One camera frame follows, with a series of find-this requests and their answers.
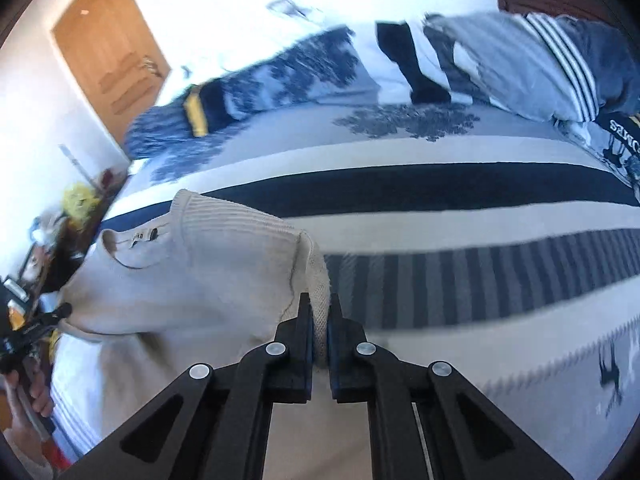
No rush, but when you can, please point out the dark blue fleece cloth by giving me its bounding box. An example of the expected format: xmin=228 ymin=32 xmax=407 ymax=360
xmin=567 ymin=16 xmax=640 ymax=117

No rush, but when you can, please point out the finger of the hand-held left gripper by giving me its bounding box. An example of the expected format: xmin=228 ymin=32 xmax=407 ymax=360
xmin=20 ymin=302 xmax=74 ymax=343

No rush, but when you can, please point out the yellow plastic bag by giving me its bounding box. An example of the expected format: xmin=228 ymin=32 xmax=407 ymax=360
xmin=61 ymin=181 xmax=104 ymax=227

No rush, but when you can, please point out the bed with striped blue sheet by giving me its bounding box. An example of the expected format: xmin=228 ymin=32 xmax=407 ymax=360
xmin=50 ymin=0 xmax=640 ymax=480

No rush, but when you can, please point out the dark wooden side table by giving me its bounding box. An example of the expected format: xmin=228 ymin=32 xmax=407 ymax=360
xmin=20 ymin=170 xmax=132 ymax=297

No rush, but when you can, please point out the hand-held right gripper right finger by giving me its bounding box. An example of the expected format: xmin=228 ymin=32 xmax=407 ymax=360
xmin=326 ymin=293 xmax=576 ymax=480

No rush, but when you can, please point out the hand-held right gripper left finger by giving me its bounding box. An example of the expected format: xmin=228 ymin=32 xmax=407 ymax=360
xmin=57 ymin=293 xmax=316 ymax=480

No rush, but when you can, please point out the person's left hand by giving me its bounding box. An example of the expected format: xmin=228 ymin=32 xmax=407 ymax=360
xmin=2 ymin=355 xmax=56 ymax=456

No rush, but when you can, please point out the cream knit sweater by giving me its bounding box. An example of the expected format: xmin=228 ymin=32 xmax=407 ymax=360
xmin=50 ymin=187 xmax=373 ymax=480

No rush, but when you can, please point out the red plastic bag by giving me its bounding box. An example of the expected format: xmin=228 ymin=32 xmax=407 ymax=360
xmin=44 ymin=437 xmax=72 ymax=473

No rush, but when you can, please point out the white pillow with black band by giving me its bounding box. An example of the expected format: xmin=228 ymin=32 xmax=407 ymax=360
xmin=350 ymin=19 xmax=453 ymax=106

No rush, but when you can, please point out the long blue patterned pillow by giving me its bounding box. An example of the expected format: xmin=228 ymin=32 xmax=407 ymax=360
xmin=124 ymin=25 xmax=378 ymax=161

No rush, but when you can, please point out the thin dark stick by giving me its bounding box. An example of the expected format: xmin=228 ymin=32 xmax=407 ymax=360
xmin=58 ymin=143 xmax=97 ymax=187

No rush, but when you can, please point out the grey striped garment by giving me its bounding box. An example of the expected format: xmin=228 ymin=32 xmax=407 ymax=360
xmin=422 ymin=11 xmax=601 ymax=123

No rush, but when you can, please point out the wooden door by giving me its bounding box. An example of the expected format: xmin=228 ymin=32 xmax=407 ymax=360
xmin=51 ymin=0 xmax=172 ymax=147

